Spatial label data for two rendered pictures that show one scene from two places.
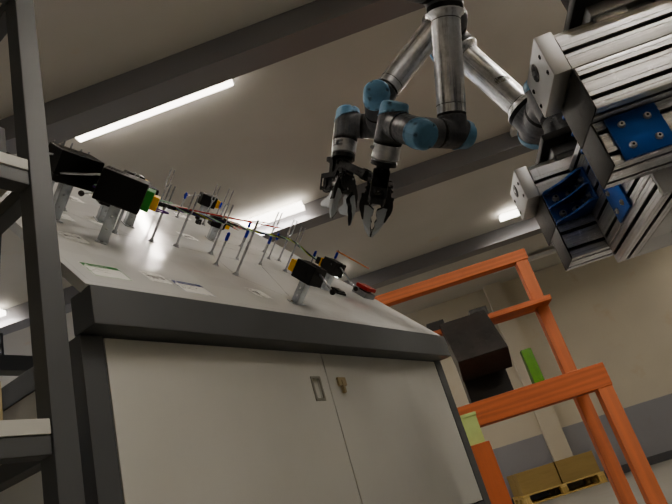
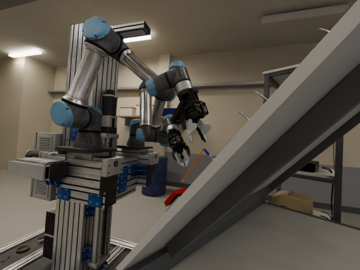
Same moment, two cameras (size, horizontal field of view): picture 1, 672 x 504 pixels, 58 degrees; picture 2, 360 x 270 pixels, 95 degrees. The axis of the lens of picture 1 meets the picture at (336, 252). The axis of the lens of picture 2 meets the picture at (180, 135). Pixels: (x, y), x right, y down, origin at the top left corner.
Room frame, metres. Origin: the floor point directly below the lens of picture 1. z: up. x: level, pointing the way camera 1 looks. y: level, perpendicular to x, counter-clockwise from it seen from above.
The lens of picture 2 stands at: (2.27, 0.03, 1.24)
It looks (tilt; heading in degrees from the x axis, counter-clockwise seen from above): 2 degrees up; 193
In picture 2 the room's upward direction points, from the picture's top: 3 degrees clockwise
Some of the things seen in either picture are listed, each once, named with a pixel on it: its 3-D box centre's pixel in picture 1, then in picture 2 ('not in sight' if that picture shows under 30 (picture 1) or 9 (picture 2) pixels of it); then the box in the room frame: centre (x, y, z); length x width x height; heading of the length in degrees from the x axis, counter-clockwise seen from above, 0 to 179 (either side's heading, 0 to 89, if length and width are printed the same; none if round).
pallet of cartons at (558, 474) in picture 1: (553, 479); not in sight; (9.98, -2.09, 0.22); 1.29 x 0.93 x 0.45; 85
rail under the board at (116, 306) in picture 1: (321, 336); (224, 218); (1.34, 0.09, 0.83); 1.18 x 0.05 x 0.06; 149
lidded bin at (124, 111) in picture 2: not in sight; (129, 112); (-1.78, -2.32, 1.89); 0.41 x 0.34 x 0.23; 85
